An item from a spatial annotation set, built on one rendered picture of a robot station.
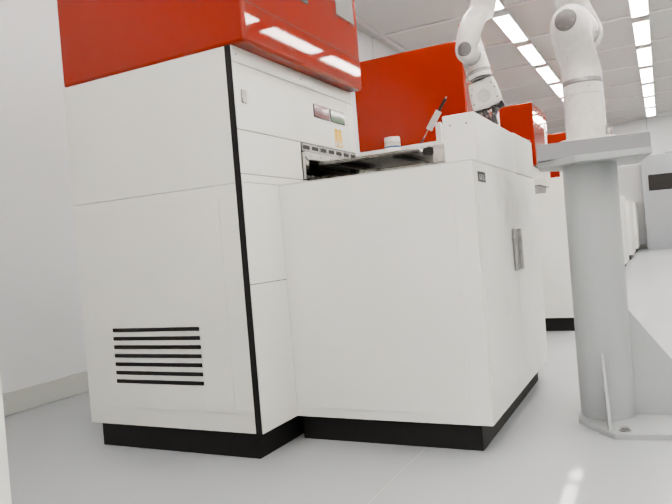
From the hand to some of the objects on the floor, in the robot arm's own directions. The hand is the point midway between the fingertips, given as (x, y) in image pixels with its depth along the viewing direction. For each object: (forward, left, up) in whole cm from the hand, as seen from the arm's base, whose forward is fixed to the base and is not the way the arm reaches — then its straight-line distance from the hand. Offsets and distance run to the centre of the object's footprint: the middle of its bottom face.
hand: (493, 122), depth 224 cm
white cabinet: (+27, -1, -99) cm, 103 cm away
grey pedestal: (-40, +1, -100) cm, 108 cm away
